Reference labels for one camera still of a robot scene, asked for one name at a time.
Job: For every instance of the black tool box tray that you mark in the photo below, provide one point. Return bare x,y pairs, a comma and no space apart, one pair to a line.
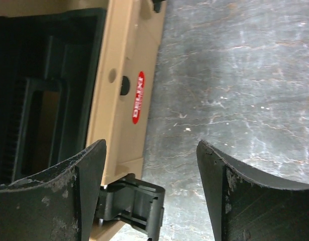
48,67

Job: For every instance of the tan plastic tool box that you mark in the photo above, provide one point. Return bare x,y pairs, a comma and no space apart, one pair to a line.
119,108

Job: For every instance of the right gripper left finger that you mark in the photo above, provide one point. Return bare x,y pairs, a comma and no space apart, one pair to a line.
55,204

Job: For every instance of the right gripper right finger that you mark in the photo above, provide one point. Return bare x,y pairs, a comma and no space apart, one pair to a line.
245,203

